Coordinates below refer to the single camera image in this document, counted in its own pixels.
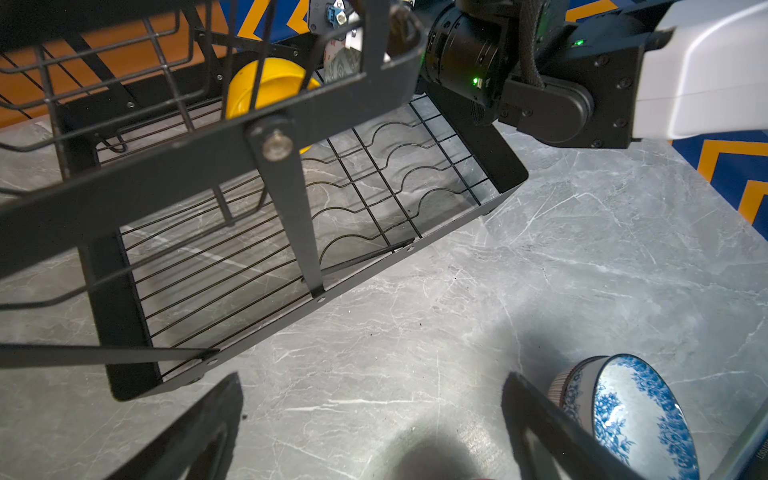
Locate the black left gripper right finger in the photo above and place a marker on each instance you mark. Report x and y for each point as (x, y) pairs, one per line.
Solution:
(546, 444)

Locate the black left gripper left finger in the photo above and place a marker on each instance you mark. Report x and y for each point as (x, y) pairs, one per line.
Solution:
(199, 444)

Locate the yellow bowl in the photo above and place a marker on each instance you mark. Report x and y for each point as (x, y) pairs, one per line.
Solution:
(281, 80)

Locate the grey-green patterned bowl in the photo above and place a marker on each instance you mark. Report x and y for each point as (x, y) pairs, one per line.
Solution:
(340, 61)

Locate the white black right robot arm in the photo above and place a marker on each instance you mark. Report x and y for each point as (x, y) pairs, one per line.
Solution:
(663, 70)

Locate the blue white floral bowl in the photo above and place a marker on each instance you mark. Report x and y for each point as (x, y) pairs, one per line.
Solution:
(625, 404)

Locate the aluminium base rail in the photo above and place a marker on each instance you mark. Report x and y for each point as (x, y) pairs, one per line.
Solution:
(747, 458)

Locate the black wire dish rack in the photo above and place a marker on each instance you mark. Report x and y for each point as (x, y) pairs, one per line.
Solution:
(144, 233)

